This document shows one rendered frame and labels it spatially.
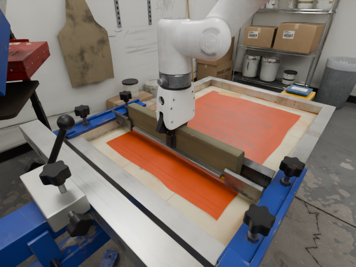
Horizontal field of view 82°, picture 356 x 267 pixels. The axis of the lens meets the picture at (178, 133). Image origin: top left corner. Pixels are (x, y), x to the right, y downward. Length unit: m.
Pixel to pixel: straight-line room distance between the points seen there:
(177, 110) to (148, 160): 0.18
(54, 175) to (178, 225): 0.22
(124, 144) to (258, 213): 0.45
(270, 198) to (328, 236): 1.40
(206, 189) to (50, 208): 0.31
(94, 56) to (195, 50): 2.19
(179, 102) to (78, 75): 2.10
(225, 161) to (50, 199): 0.33
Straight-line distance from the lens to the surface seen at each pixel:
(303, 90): 1.17
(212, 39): 0.40
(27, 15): 2.40
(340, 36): 4.05
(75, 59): 2.48
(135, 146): 0.64
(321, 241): 1.80
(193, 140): 0.50
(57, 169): 0.35
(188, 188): 0.50
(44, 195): 0.39
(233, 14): 0.51
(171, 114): 0.47
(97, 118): 0.73
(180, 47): 0.43
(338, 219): 2.00
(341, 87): 3.64
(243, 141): 0.68
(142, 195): 0.45
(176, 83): 0.45
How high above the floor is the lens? 1.33
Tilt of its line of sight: 33 degrees down
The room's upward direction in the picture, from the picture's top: straight up
